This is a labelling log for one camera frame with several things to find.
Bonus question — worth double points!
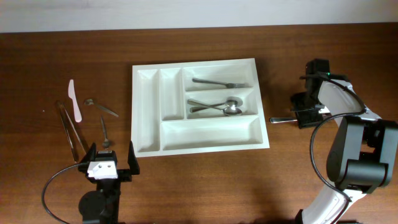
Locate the black cable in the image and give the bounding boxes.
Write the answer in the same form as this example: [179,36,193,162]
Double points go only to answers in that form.
[299,73,368,203]
[41,162,91,224]

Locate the white plastic cutlery tray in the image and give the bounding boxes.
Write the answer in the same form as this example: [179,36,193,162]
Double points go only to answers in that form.
[131,58,270,157]

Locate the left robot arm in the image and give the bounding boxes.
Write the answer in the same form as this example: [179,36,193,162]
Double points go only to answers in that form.
[78,142,140,223]

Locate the horizontal metal fork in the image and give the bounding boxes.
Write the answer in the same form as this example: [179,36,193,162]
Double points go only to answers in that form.
[269,118,297,124]

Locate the right black cable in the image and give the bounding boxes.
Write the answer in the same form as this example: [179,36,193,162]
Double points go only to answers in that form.
[299,73,368,203]

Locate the large metal spoon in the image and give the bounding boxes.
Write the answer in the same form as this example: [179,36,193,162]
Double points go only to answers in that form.
[187,100,242,116]
[190,96,243,113]

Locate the pink plastic knife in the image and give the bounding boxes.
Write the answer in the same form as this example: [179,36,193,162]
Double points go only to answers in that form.
[68,79,83,123]

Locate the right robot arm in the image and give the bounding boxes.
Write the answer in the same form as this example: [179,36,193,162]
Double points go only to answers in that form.
[290,58,397,223]

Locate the small teaspoon lower left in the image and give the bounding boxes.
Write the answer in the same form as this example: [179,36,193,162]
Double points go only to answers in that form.
[100,116,111,149]

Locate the left black cable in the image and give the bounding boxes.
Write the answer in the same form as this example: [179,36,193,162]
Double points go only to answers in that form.
[41,162,91,224]

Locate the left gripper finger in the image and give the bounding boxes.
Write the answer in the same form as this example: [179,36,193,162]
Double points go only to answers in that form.
[80,143,96,165]
[127,141,140,174]

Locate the small teaspoon upper left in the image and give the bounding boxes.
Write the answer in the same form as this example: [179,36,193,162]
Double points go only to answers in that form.
[84,98,119,117]

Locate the metal tongs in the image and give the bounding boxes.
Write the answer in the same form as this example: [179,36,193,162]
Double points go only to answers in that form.
[55,101,88,163]

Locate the small teaspoon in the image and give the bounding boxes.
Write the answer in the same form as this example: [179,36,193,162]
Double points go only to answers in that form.
[84,98,119,117]
[100,116,111,149]

